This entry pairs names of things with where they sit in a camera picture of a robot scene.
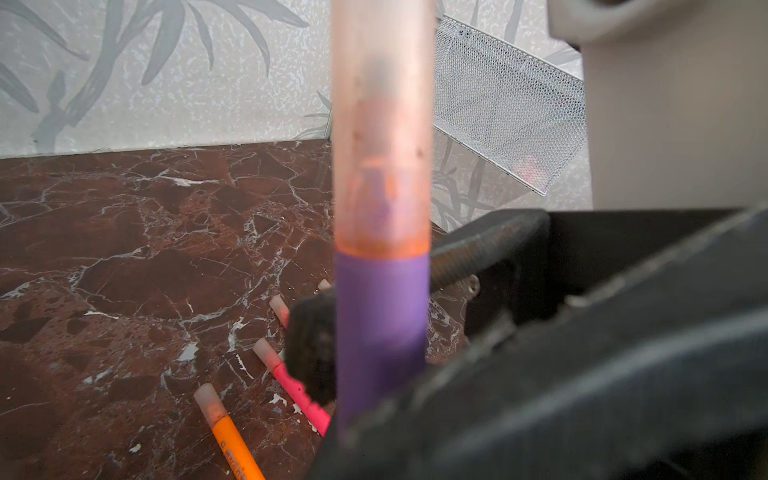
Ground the thick pink marker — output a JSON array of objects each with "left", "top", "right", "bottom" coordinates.
[{"left": 253, "top": 338, "right": 331, "bottom": 436}]

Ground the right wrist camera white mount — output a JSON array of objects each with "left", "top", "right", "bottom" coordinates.
[{"left": 548, "top": 1, "right": 767, "bottom": 210}]

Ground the purple marker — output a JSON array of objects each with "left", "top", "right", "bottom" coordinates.
[{"left": 331, "top": 1, "right": 437, "bottom": 430}]

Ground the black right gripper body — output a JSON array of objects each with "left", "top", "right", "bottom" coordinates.
[{"left": 308, "top": 206, "right": 767, "bottom": 479}]

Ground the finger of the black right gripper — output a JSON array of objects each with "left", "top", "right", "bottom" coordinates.
[
  {"left": 430, "top": 209, "right": 550, "bottom": 293},
  {"left": 285, "top": 290, "right": 337, "bottom": 405}
]

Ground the thin pink pen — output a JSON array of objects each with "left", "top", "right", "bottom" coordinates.
[{"left": 269, "top": 295, "right": 290, "bottom": 328}]

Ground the white wire mesh basket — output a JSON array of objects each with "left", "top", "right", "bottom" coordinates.
[{"left": 433, "top": 16, "right": 587, "bottom": 195}]

